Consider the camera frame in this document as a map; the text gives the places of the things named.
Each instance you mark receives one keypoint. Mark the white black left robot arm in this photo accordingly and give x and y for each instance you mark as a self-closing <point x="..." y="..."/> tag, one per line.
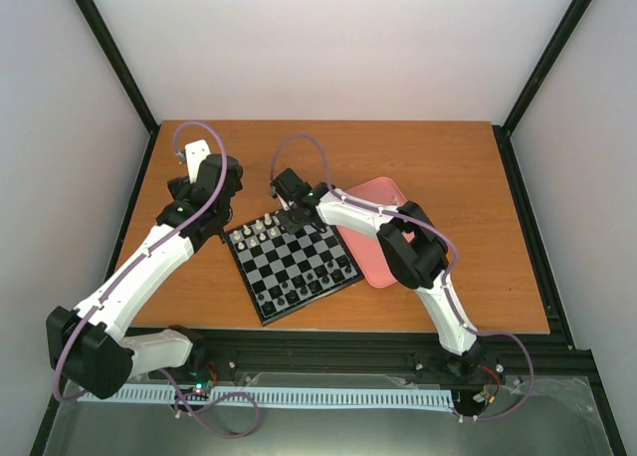
<point x="88" y="344"/>

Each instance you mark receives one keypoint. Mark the left black corner post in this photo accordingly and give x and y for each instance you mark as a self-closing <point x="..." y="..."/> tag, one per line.
<point x="100" y="30"/>

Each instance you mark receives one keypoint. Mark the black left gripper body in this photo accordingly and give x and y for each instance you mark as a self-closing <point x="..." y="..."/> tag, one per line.
<point x="238" y="185"/>

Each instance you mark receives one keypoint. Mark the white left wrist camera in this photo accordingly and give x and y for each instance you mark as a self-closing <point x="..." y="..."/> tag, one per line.
<point x="193" y="155"/>

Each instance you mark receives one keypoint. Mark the black grey chess board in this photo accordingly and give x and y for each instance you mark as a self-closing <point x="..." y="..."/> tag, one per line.
<point x="287" y="262"/>

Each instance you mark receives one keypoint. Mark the black corner post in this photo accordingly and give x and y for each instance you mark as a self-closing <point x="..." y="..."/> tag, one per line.
<point x="567" y="24"/>
<point x="100" y="30"/>

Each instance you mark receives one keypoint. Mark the right black corner post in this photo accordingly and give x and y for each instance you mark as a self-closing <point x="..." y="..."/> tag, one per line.
<point x="567" y="24"/>

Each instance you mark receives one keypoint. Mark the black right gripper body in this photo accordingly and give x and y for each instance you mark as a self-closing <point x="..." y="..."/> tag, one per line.
<point x="294" y="225"/>

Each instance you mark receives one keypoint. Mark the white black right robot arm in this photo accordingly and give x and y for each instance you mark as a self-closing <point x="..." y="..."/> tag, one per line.
<point x="413" y="249"/>

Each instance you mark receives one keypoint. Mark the black aluminium frame rail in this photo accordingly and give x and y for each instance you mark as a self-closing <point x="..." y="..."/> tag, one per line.
<point x="416" y="357"/>

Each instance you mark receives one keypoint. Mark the white slotted cable duct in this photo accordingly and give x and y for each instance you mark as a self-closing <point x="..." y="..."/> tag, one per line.
<point x="287" y="397"/>

